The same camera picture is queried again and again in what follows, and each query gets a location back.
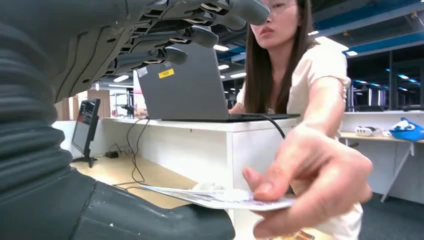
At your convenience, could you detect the white ID card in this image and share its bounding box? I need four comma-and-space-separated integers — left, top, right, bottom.
139, 184, 296, 212

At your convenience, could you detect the person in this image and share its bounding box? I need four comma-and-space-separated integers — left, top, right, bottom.
229, 0, 374, 240

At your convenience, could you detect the wooden desk with white legs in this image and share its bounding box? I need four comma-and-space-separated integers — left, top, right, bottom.
339, 131, 424, 204

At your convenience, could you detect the white VR headset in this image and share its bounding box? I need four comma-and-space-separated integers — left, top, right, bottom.
356, 125, 385, 138

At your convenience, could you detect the brown wooden cabinet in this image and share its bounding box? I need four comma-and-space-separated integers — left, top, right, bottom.
54, 89, 112, 122

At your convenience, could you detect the black monitor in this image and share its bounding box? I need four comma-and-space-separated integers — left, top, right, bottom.
71, 98, 102, 169

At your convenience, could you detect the grey laptop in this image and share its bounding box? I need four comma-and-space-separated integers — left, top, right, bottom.
136, 41, 301, 123

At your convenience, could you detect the white raised counter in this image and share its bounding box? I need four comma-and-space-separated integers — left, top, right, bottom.
52, 116, 301, 240

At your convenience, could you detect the black laptop charger cable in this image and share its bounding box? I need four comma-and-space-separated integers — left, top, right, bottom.
241, 113, 287, 140

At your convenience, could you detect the thin black desk cable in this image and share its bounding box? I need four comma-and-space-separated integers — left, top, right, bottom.
112, 118, 151, 193

